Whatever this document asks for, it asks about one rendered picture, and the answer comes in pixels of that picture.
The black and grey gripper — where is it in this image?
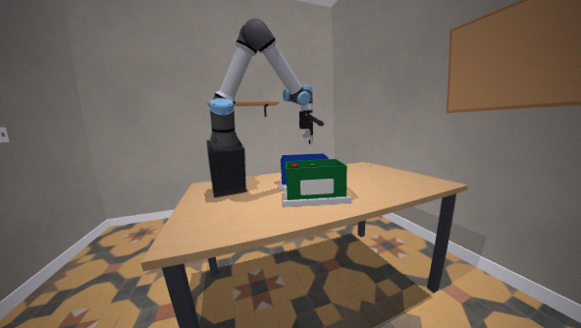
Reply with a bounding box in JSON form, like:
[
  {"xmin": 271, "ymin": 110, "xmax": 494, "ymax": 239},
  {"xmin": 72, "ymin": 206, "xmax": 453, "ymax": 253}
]
[{"xmin": 299, "ymin": 110, "xmax": 313, "ymax": 145}]

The blue crate with dividers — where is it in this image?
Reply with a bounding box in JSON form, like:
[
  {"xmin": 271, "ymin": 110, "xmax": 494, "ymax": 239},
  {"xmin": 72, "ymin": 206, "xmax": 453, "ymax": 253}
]
[{"xmin": 281, "ymin": 153, "xmax": 329, "ymax": 185}]

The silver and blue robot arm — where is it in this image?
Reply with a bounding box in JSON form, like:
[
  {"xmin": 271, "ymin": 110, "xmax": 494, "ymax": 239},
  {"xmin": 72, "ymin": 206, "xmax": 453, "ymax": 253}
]
[{"xmin": 209, "ymin": 19, "xmax": 313, "ymax": 150}]

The green crate with dividers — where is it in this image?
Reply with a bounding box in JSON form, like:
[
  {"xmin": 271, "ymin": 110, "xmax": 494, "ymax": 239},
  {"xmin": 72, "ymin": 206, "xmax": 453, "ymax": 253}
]
[{"xmin": 286, "ymin": 159, "xmax": 347, "ymax": 200}]

